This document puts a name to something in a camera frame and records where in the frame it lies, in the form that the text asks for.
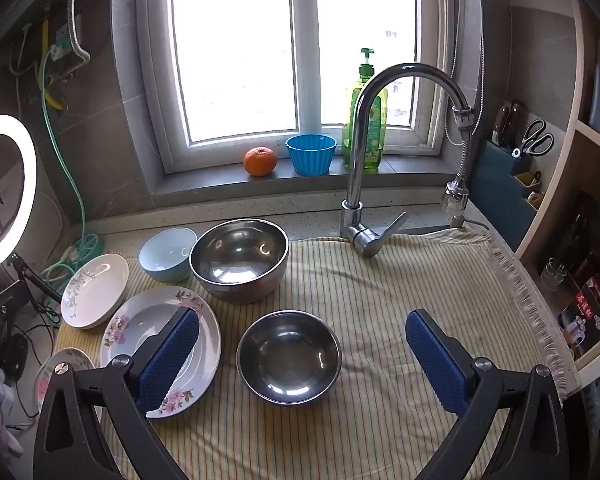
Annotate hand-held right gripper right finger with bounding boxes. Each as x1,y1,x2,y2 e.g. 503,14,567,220
405,309,571,480

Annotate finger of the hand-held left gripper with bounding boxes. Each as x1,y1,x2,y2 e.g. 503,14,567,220
0,280,28,321

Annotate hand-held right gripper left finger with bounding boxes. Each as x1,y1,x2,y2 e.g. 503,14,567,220
32,305,202,480

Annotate large pink floral plate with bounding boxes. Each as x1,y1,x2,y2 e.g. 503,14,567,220
100,286,222,419

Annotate small pink floral plate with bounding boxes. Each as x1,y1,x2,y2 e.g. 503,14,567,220
34,347,98,411

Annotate white plate grey leaf print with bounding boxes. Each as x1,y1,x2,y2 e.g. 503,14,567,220
60,253,130,330

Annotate large steel bowl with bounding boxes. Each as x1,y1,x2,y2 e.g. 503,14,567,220
189,218,290,304

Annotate small steel bowl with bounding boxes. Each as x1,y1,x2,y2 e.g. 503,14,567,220
236,310,343,406

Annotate black tripod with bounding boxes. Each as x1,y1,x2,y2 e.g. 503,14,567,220
7,252,63,306

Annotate black round device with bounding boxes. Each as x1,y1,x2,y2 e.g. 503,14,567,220
2,332,31,381

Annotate yellow striped cloth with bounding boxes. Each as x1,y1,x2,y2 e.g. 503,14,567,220
55,227,581,480

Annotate light blue ceramic bowl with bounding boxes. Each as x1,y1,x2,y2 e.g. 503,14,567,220
139,227,198,283

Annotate clear drinking glasses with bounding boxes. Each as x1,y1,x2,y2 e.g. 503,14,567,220
540,257,568,291

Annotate red black printed box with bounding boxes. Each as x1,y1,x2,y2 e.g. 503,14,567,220
557,272,600,358

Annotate flexible faucet sprayer head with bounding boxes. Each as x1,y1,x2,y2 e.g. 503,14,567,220
441,107,481,216

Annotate blue knife block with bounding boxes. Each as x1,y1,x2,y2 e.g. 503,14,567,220
470,140,543,253

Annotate chrome kitchen faucet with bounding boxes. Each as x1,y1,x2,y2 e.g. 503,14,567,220
341,62,473,260

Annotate orange tangerine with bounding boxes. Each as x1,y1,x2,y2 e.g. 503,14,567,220
243,146,278,177

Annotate green dish soap bottle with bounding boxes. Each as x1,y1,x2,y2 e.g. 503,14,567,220
343,48,388,173

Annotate blue ribbed plastic cup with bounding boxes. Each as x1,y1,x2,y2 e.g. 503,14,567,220
285,133,338,177

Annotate white shelf unit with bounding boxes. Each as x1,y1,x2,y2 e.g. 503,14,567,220
515,0,600,386

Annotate metal flexible pipe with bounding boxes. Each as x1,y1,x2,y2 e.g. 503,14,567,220
66,0,91,68

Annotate white framed window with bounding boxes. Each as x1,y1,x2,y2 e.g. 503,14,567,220
137,0,456,176

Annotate green hose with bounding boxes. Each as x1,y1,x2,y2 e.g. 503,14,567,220
37,50,103,288

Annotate white ring light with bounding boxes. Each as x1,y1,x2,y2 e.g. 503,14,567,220
0,114,38,272

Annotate black-handled scissors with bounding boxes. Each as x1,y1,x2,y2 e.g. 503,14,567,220
511,119,555,158

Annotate brown-handled knife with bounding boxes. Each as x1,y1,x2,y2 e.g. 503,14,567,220
495,105,511,143
507,101,526,146

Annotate yellow gas hose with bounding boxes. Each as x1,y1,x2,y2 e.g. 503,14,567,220
40,20,63,108

